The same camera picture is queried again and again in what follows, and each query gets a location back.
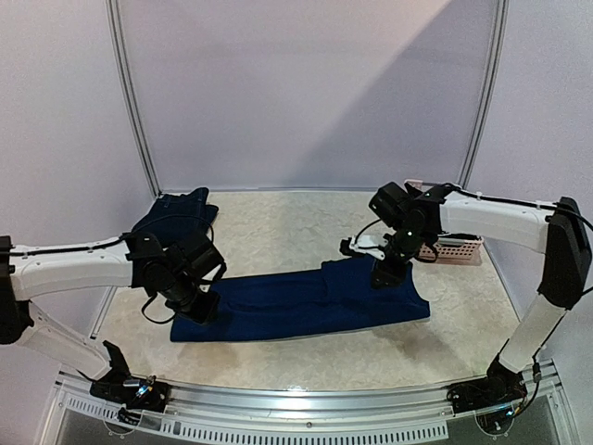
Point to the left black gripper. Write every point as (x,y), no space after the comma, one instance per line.
(204,314)

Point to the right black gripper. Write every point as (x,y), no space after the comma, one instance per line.
(385,273)

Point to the blue garment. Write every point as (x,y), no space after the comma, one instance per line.
(337,297)

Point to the dark blue denim jeans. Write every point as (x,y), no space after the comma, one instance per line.
(172,218)

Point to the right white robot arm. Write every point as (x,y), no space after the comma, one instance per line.
(557,231)

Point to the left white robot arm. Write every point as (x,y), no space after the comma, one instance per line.
(180,273)

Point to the pink plastic laundry basket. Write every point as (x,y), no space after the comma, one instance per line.
(456,249)

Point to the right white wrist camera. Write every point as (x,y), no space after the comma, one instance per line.
(373,245)

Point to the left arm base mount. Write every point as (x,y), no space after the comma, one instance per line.
(118,385)

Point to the aluminium front rail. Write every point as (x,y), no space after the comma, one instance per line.
(210,415)

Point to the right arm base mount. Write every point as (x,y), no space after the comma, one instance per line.
(496,399)

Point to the left aluminium frame post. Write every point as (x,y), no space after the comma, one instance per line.
(124,69)

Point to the aluminium frame post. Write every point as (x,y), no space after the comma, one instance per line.
(487,89)
(124,69)

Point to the right aluminium frame post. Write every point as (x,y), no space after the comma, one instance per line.
(487,89)

